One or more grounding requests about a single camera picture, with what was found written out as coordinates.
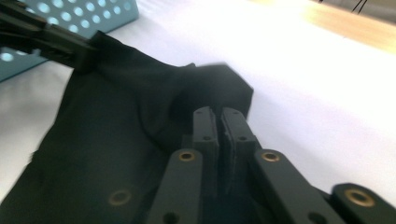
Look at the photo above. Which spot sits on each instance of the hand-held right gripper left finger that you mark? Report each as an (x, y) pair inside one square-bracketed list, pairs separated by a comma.
[(205, 137)]

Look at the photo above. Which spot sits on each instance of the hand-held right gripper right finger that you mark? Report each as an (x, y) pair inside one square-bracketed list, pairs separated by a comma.
[(239, 137)]

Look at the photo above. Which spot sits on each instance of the light blue plastic basket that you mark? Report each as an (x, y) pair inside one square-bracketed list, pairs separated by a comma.
[(118, 15)]

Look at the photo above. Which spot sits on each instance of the black pants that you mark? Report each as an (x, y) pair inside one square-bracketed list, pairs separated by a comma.
[(109, 124)]

